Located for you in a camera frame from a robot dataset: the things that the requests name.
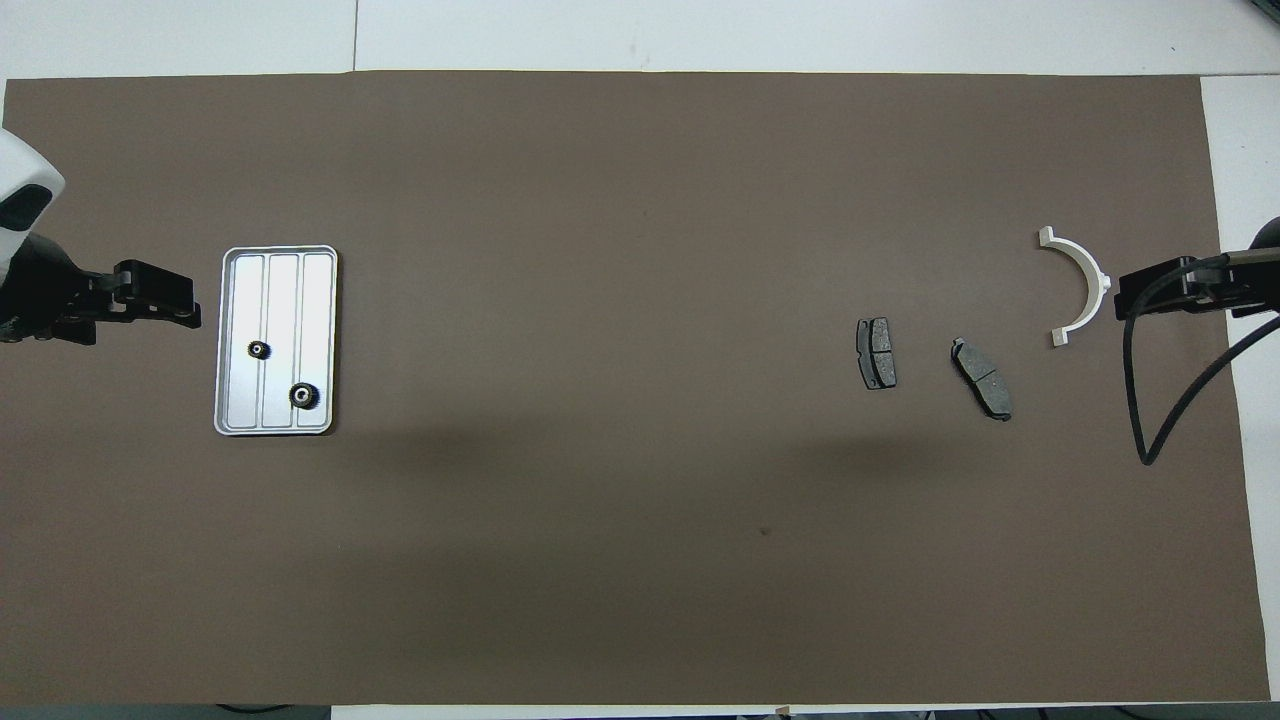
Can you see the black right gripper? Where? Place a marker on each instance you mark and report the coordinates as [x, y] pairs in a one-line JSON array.
[[1250, 295]]

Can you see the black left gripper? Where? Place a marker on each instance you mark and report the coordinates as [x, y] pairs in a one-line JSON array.
[[40, 290]]

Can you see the small black round part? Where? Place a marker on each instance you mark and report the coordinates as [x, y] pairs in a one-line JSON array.
[[303, 395]]

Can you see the silver metal tray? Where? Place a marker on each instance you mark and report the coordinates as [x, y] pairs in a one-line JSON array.
[[282, 300]]

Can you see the curved dark brake pad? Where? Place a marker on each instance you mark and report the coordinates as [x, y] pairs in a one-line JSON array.
[[985, 382]]

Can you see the rectangular dark brake pad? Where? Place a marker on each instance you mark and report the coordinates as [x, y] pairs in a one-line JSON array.
[[878, 355]]

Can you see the brown table mat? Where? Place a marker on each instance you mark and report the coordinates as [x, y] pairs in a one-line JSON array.
[[640, 200]]

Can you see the white semicircular plastic bracket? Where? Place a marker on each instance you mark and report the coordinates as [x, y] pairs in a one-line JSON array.
[[1085, 270]]

